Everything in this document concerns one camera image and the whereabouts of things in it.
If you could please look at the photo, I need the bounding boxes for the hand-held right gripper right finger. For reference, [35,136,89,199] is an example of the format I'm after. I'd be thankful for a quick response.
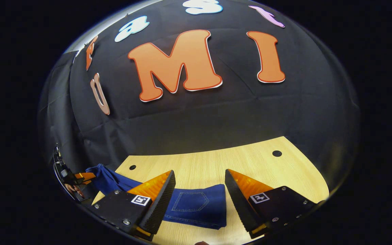
[225,169,326,239]

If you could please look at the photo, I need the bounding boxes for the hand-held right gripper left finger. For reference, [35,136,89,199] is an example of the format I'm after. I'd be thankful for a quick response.
[88,170,176,242]

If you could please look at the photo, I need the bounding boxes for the blue jeans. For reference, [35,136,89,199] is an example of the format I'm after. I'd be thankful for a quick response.
[85,164,227,230]

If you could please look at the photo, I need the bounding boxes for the black backdrop cloth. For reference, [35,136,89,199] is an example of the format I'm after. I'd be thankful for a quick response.
[38,0,360,191]

